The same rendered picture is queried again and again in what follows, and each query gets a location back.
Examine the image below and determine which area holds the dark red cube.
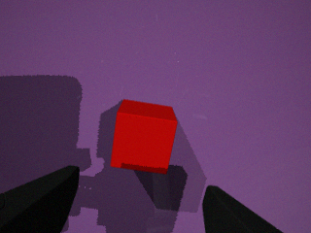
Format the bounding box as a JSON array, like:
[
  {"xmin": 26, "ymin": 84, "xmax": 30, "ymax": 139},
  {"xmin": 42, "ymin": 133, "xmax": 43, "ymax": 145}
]
[{"xmin": 110, "ymin": 98, "xmax": 178, "ymax": 175}]

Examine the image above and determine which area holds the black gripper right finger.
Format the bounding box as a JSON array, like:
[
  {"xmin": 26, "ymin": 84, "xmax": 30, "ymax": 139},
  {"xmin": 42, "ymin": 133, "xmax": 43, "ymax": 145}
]
[{"xmin": 202, "ymin": 185, "xmax": 283, "ymax": 233}]

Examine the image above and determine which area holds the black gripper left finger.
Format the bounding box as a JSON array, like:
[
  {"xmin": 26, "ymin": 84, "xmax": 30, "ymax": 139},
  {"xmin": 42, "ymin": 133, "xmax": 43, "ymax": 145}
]
[{"xmin": 0, "ymin": 166, "xmax": 79, "ymax": 233}]

